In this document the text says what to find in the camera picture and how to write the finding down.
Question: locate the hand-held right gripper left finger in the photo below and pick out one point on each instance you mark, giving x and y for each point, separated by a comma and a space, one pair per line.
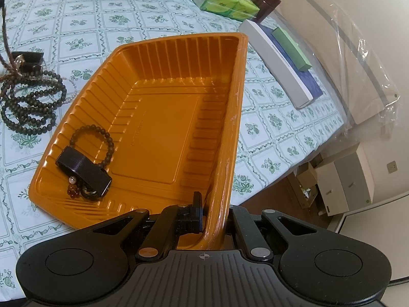
195, 212

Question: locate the brown canister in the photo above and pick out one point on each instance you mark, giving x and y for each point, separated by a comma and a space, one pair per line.
265, 3

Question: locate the white grey wardrobe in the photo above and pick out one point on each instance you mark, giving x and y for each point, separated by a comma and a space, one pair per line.
377, 211

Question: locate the cardboard box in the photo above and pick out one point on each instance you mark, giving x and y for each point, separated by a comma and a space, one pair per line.
306, 182

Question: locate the white nightstand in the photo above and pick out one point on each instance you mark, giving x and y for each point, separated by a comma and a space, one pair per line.
346, 179

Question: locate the pale pearl bead strand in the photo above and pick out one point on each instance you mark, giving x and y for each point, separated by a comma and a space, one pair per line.
74, 88

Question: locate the light green box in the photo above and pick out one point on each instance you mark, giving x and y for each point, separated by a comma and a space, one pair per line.
292, 48

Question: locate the orange ribbed plastic tray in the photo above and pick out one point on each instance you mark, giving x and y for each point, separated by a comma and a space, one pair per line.
159, 124

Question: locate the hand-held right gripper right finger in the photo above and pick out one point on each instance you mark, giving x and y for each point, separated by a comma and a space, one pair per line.
239, 225

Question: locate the white box blue top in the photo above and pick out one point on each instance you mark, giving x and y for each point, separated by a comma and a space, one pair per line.
278, 60

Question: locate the beige plastic-wrapped headboard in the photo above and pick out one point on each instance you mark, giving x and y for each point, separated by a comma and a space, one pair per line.
335, 38

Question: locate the black wrist band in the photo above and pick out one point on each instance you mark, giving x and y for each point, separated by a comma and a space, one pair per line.
86, 169

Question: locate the wall socket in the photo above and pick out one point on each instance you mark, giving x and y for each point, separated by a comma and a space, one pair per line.
392, 167

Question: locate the small black box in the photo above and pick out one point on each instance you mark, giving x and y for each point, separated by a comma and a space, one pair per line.
27, 59

